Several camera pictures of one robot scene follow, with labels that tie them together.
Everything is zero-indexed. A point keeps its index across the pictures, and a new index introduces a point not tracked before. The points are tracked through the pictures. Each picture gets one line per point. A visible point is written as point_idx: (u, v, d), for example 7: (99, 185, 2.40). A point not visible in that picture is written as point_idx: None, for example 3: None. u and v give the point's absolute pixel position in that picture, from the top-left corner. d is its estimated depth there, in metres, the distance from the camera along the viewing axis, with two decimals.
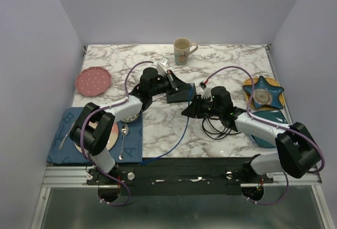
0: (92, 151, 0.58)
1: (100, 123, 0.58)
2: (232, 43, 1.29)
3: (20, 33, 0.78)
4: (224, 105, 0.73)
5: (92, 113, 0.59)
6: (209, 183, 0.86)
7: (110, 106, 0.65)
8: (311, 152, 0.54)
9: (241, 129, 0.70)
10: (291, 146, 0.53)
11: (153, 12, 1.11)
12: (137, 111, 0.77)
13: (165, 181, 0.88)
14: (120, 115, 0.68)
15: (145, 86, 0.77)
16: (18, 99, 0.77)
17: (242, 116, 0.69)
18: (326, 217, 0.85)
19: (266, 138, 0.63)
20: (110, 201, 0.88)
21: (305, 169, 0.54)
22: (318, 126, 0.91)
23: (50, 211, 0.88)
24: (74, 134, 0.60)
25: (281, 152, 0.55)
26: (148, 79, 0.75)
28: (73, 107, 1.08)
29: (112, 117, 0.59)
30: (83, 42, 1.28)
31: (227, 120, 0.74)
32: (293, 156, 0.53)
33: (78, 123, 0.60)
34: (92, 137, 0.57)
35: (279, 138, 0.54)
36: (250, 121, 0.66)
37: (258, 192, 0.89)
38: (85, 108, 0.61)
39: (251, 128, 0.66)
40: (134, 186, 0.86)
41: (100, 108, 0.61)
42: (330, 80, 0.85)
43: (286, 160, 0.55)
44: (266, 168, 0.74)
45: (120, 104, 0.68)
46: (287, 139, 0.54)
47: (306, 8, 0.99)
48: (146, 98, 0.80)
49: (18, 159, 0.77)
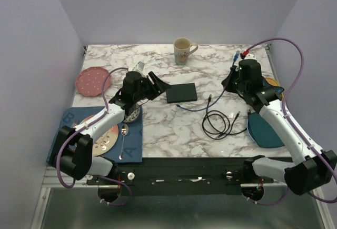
0: (75, 177, 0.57)
1: (77, 149, 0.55)
2: (232, 43, 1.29)
3: (20, 33, 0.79)
4: (251, 79, 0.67)
5: (68, 139, 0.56)
6: (209, 183, 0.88)
7: (88, 125, 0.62)
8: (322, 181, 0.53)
9: (266, 118, 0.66)
10: (312, 174, 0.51)
11: (152, 12, 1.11)
12: (120, 119, 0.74)
13: (165, 182, 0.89)
14: (101, 129, 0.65)
15: (129, 90, 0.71)
16: (18, 99, 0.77)
17: (276, 105, 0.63)
18: (326, 217, 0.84)
19: (287, 143, 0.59)
20: (110, 201, 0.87)
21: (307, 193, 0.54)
22: (319, 126, 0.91)
23: (50, 211, 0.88)
24: (53, 162, 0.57)
25: (297, 172, 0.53)
26: (132, 82, 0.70)
28: (72, 107, 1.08)
29: (89, 140, 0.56)
30: (83, 42, 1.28)
31: (252, 97, 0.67)
32: (306, 182, 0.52)
33: (55, 150, 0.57)
34: (72, 162, 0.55)
35: (305, 162, 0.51)
36: (282, 119, 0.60)
37: (258, 192, 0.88)
38: (59, 134, 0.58)
39: (278, 126, 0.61)
40: (134, 186, 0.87)
41: (75, 132, 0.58)
42: (330, 80, 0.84)
43: (295, 180, 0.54)
44: (265, 170, 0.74)
45: (98, 120, 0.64)
46: (314, 167, 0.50)
47: (306, 8, 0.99)
48: (130, 102, 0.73)
49: (18, 159, 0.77)
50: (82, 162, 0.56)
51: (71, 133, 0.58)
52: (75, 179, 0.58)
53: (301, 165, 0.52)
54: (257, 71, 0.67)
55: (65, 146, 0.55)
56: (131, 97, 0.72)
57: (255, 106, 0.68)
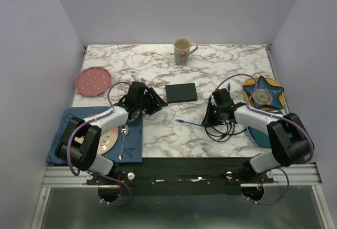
0: (81, 168, 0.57)
1: (86, 138, 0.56)
2: (232, 43, 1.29)
3: (20, 33, 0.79)
4: (221, 100, 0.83)
5: (78, 128, 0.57)
6: (210, 184, 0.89)
7: (97, 118, 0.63)
8: (301, 142, 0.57)
9: (241, 121, 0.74)
10: (281, 132, 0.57)
11: (152, 12, 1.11)
12: (124, 120, 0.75)
13: (166, 182, 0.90)
14: (108, 125, 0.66)
15: (133, 96, 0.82)
16: (18, 99, 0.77)
17: (241, 107, 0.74)
18: (326, 217, 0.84)
19: (263, 128, 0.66)
20: (110, 201, 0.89)
21: (294, 157, 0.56)
22: (319, 126, 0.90)
23: (50, 211, 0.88)
24: (60, 152, 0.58)
25: (273, 140, 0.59)
26: (138, 87, 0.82)
28: (72, 107, 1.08)
29: (99, 130, 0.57)
30: (83, 42, 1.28)
31: (226, 112, 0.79)
32: (283, 142, 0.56)
33: (63, 140, 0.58)
34: (80, 152, 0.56)
35: (271, 125, 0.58)
36: (248, 112, 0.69)
37: (258, 192, 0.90)
38: (69, 123, 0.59)
39: (250, 118, 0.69)
40: (134, 186, 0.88)
41: (85, 122, 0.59)
42: (330, 80, 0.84)
43: (277, 149, 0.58)
44: (261, 163, 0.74)
45: (106, 116, 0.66)
46: (278, 126, 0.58)
47: (306, 8, 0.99)
48: (133, 107, 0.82)
49: (18, 160, 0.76)
50: (90, 152, 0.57)
51: (81, 123, 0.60)
52: (80, 170, 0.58)
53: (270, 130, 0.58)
54: (225, 93, 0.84)
55: (75, 133, 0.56)
56: (134, 101, 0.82)
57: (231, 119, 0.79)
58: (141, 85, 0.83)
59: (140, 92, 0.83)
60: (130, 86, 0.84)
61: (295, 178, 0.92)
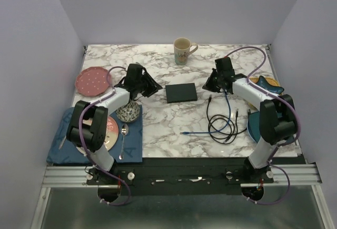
0: (93, 148, 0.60)
1: (95, 118, 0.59)
2: (232, 43, 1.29)
3: (21, 33, 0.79)
4: (223, 69, 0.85)
5: (85, 110, 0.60)
6: (209, 184, 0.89)
7: (101, 100, 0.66)
8: (289, 123, 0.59)
9: (238, 92, 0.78)
10: (273, 111, 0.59)
11: (152, 12, 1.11)
12: (126, 100, 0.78)
13: (165, 181, 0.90)
14: (112, 106, 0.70)
15: (132, 76, 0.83)
16: (19, 99, 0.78)
17: (240, 80, 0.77)
18: (326, 217, 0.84)
19: (256, 103, 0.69)
20: (110, 201, 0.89)
21: (278, 135, 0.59)
22: (319, 127, 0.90)
23: (50, 211, 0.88)
24: (71, 136, 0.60)
25: (263, 117, 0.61)
26: (135, 68, 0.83)
28: (73, 108, 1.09)
29: (105, 110, 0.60)
30: (83, 42, 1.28)
31: (226, 82, 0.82)
32: (272, 120, 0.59)
33: (72, 123, 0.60)
34: (91, 132, 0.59)
35: (264, 102, 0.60)
36: (246, 86, 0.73)
37: (257, 192, 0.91)
38: (75, 108, 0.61)
39: (245, 91, 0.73)
40: (134, 186, 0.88)
41: (91, 104, 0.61)
42: (330, 80, 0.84)
43: (266, 126, 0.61)
44: (258, 156, 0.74)
45: (109, 97, 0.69)
46: (270, 104, 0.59)
47: (306, 8, 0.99)
48: (132, 88, 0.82)
49: (18, 159, 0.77)
50: (99, 132, 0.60)
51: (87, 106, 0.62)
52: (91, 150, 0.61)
53: (263, 106, 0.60)
54: (227, 63, 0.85)
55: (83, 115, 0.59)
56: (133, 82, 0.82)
57: (228, 90, 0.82)
58: (138, 66, 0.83)
59: (139, 73, 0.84)
60: (128, 68, 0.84)
61: (295, 178, 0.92)
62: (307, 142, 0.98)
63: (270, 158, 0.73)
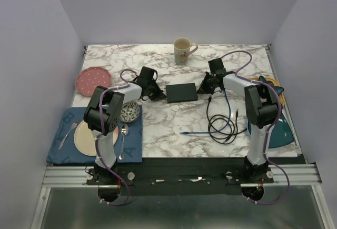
0: (107, 130, 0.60)
1: (113, 101, 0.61)
2: (232, 43, 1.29)
3: (21, 33, 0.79)
4: (216, 68, 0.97)
5: (103, 93, 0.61)
6: (209, 184, 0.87)
7: (118, 88, 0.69)
8: (272, 106, 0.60)
9: (228, 86, 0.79)
10: (255, 94, 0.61)
11: (152, 12, 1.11)
12: (138, 96, 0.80)
13: (165, 181, 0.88)
14: (127, 97, 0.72)
15: (145, 75, 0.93)
16: (18, 99, 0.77)
17: (229, 75, 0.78)
18: (326, 218, 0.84)
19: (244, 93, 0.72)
20: (110, 201, 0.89)
21: (261, 117, 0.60)
22: (319, 126, 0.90)
23: (50, 211, 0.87)
24: (88, 116, 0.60)
25: (248, 102, 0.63)
26: (149, 69, 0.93)
28: (72, 108, 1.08)
29: (122, 95, 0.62)
30: (82, 42, 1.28)
31: (217, 78, 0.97)
32: (254, 103, 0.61)
33: (91, 105, 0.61)
34: (107, 114, 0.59)
35: (248, 87, 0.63)
36: (233, 78, 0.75)
37: (258, 192, 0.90)
38: (96, 91, 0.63)
39: (235, 83, 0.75)
40: (134, 186, 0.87)
41: (109, 89, 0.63)
42: (330, 80, 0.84)
43: (250, 110, 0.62)
44: (254, 151, 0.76)
45: (125, 88, 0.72)
46: (254, 89, 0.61)
47: (306, 8, 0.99)
48: (144, 87, 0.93)
49: (18, 160, 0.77)
50: (115, 115, 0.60)
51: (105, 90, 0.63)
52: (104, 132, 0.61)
53: (246, 91, 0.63)
54: (218, 62, 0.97)
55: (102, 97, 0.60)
56: (145, 82, 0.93)
57: (220, 84, 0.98)
58: (151, 67, 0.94)
59: (151, 73, 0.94)
60: (142, 68, 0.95)
61: (295, 178, 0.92)
62: (307, 142, 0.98)
63: (265, 155, 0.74)
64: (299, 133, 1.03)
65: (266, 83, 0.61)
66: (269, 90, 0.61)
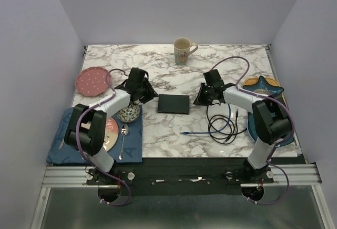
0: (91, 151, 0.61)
1: (93, 122, 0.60)
2: (232, 43, 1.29)
3: (20, 33, 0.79)
4: (212, 80, 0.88)
5: (83, 115, 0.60)
6: (209, 184, 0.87)
7: (102, 103, 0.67)
8: (284, 121, 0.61)
9: (229, 100, 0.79)
10: (265, 111, 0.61)
11: (152, 13, 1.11)
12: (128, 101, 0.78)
13: (165, 181, 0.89)
14: (112, 109, 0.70)
15: (134, 77, 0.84)
16: (18, 99, 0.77)
17: (230, 88, 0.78)
18: (326, 217, 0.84)
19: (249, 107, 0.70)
20: (110, 201, 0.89)
21: (275, 134, 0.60)
22: (319, 127, 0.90)
23: (50, 211, 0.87)
24: (69, 139, 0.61)
25: (256, 119, 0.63)
26: (139, 70, 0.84)
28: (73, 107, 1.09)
29: (104, 115, 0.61)
30: (83, 42, 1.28)
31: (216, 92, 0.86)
32: (266, 120, 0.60)
33: (71, 127, 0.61)
34: (89, 137, 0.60)
35: (256, 103, 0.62)
36: (237, 91, 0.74)
37: (257, 192, 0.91)
38: (75, 111, 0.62)
39: (237, 98, 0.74)
40: (134, 186, 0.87)
41: (89, 109, 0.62)
42: (330, 80, 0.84)
43: (261, 127, 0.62)
44: (258, 155, 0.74)
45: (109, 100, 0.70)
46: (263, 105, 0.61)
47: (306, 8, 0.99)
48: (134, 90, 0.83)
49: (17, 160, 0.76)
50: (97, 136, 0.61)
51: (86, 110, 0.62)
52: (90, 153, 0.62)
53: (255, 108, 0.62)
54: (215, 74, 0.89)
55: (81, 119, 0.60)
56: (135, 85, 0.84)
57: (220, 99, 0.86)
58: (141, 69, 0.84)
59: (141, 75, 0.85)
60: (131, 70, 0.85)
61: (295, 178, 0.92)
62: (308, 143, 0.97)
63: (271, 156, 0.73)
64: (299, 133, 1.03)
65: (274, 99, 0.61)
66: (278, 105, 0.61)
